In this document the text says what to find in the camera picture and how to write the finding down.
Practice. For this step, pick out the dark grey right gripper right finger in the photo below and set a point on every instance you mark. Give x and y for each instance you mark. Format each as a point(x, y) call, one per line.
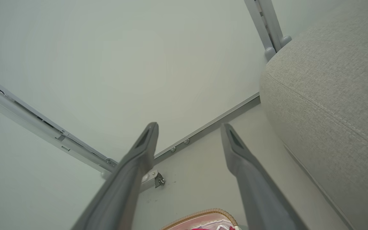
point(254, 191)

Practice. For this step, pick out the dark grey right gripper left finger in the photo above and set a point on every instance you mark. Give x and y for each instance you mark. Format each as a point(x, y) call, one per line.
point(123, 179)

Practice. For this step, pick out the red and white garment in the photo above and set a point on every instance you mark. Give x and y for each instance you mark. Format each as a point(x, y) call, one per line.
point(200, 228)

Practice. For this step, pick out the light grey fabric sofa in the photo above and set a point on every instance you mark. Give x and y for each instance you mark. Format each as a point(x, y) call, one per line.
point(331, 95)

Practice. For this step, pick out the white basket with brown rim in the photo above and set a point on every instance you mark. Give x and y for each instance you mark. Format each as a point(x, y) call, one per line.
point(203, 213)

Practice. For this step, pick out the white cloth basket liner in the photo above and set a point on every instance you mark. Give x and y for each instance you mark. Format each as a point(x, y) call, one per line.
point(203, 221)

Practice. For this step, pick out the grey baseboard rail with bolts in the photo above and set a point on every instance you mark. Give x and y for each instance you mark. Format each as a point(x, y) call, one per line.
point(209, 126)

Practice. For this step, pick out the long grey aluminium frame rail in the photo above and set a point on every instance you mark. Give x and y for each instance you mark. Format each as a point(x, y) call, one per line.
point(27, 119)

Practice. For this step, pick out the grey upright frame post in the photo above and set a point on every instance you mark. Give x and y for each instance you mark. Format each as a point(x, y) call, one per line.
point(267, 25)

